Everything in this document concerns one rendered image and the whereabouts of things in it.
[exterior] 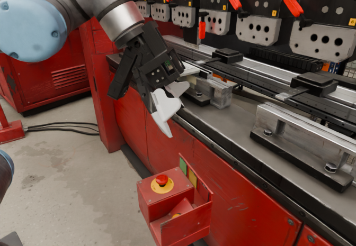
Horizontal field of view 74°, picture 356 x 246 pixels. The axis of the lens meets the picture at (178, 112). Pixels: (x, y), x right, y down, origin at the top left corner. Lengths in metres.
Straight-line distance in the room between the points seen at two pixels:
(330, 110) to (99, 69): 1.48
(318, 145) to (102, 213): 1.39
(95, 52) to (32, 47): 1.51
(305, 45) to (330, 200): 0.39
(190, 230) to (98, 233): 1.01
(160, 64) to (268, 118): 0.51
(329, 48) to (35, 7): 0.60
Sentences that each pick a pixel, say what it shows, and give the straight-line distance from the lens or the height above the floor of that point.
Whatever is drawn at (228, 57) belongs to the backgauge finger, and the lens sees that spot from 1.21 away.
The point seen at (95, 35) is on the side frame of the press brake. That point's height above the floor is 1.02.
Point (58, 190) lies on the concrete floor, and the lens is 2.03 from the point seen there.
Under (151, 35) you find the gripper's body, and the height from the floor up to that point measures 1.26.
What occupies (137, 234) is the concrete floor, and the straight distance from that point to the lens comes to 1.63.
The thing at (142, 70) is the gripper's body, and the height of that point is 1.20.
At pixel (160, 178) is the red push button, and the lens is 0.76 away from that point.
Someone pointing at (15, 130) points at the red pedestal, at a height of 0.10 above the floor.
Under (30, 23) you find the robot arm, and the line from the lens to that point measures 0.33.
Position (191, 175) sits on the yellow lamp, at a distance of 0.76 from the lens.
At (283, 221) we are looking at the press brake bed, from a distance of 0.83.
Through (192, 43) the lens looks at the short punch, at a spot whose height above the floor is 1.10.
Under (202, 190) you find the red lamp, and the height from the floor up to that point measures 0.81.
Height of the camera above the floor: 1.34
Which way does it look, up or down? 29 degrees down
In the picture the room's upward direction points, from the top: straight up
